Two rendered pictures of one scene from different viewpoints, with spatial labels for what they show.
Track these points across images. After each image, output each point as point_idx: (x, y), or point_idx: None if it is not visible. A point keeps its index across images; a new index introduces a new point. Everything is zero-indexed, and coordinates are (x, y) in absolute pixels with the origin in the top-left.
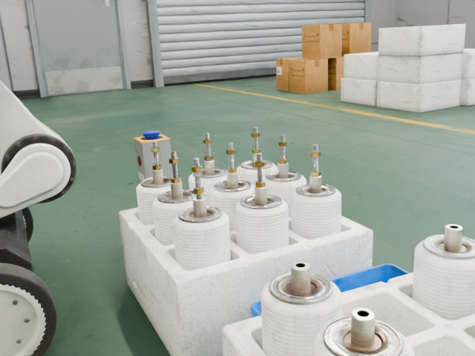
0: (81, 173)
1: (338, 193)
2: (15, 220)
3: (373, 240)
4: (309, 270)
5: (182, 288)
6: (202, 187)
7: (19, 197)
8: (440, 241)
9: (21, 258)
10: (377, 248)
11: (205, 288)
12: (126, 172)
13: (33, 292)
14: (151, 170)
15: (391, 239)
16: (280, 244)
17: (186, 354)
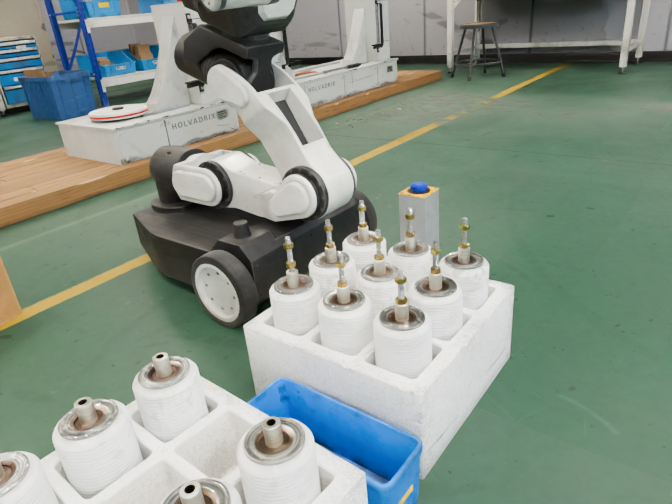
0: (537, 186)
1: (406, 334)
2: (301, 225)
3: (625, 433)
4: (157, 363)
5: (246, 332)
6: (292, 263)
7: (282, 211)
8: (283, 429)
9: (246, 256)
10: (600, 444)
11: (261, 342)
12: (574, 200)
13: (232, 282)
14: (405, 222)
15: (652, 450)
16: (337, 347)
17: (254, 380)
